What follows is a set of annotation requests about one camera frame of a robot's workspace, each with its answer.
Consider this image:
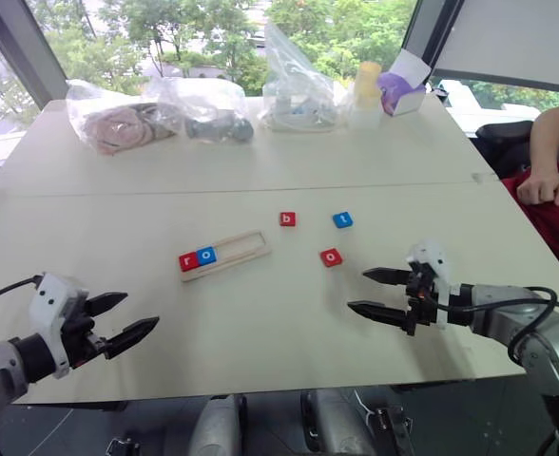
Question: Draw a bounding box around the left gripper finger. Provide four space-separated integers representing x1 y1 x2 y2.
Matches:
103 315 161 361
87 292 129 317

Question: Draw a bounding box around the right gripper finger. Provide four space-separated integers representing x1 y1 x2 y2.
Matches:
361 266 412 287
346 299 412 333

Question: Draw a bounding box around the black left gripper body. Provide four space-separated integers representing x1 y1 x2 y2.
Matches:
60 297 113 371

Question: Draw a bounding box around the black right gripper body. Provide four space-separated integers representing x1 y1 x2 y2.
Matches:
404 262 441 337

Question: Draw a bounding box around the red letter tile o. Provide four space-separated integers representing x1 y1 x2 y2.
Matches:
319 248 344 269

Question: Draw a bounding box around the wooden letter tray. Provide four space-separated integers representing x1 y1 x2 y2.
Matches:
179 230 272 285

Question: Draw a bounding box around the person's bare hand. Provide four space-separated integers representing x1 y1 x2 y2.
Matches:
516 169 559 207

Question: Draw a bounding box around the grey rounded shape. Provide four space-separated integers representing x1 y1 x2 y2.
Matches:
299 388 376 456
187 393 248 456

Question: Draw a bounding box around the black office chair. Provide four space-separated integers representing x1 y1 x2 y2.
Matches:
473 119 536 181

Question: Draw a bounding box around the purple and white box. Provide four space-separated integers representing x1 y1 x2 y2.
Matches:
376 47 434 118

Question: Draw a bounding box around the plastic bottle yellow cap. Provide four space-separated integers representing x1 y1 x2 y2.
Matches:
350 60 385 133

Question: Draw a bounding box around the clear bag with white items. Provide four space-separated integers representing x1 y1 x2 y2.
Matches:
258 20 353 135

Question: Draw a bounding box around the plastic bag with grey parts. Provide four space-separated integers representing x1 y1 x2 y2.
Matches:
149 75 257 146

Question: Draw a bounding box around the white roller blind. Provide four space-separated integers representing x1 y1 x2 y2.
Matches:
432 0 559 97

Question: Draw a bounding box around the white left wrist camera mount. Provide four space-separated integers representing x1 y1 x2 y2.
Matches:
28 272 91 380

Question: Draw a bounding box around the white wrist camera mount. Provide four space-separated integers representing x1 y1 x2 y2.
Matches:
405 238 461 332
28 272 91 380

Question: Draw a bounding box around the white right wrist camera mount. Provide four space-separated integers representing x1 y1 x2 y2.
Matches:
405 238 461 332

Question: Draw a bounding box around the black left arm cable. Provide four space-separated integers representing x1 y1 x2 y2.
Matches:
0 275 43 314

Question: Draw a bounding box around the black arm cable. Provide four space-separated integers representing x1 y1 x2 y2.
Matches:
0 275 43 314
438 285 559 368

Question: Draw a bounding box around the black metal bracket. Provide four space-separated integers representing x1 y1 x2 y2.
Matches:
371 404 417 456
105 435 142 456

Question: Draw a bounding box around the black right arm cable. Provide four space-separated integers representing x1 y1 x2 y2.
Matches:
438 285 559 368

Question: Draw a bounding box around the plastic bag with pink rope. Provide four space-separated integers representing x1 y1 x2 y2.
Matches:
65 78 185 157

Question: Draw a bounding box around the dark window frame post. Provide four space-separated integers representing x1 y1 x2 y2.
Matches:
0 0 69 111
401 0 467 87

